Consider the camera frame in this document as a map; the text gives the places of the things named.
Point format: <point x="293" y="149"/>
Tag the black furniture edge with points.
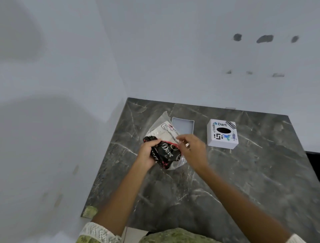
<point x="314" y="165"/>

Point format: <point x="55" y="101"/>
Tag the white lace sleeve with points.
<point x="100" y="234"/>
<point x="296" y="239"/>

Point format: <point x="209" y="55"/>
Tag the green patterned garment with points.
<point x="177" y="236"/>

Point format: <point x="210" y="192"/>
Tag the white lace left sleeve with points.
<point x="100" y="234"/>

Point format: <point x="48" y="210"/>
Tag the person's left forearm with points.
<point x="120" y="195"/>

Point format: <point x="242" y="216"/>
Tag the white open box tray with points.
<point x="183" y="126"/>

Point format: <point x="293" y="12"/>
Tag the person's right forearm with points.
<point x="240" y="202"/>

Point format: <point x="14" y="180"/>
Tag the green patterned cloth piece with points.
<point x="89" y="212"/>

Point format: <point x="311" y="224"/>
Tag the person's left fingers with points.
<point x="153" y="142"/>

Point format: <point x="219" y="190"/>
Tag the person's right fingers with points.
<point x="183" y="141"/>

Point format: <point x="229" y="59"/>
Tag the person's left hand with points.
<point x="144" y="154"/>

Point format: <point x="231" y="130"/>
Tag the white lace right sleeve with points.
<point x="296" y="239"/>

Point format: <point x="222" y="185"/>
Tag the white box with stickers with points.
<point x="222" y="135"/>

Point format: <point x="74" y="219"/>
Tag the clear plastic bag white label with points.
<point x="162" y="127"/>

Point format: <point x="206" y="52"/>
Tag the black patterned packet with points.
<point x="166" y="152"/>

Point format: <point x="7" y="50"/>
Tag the person's right hand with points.
<point x="196" y="152"/>

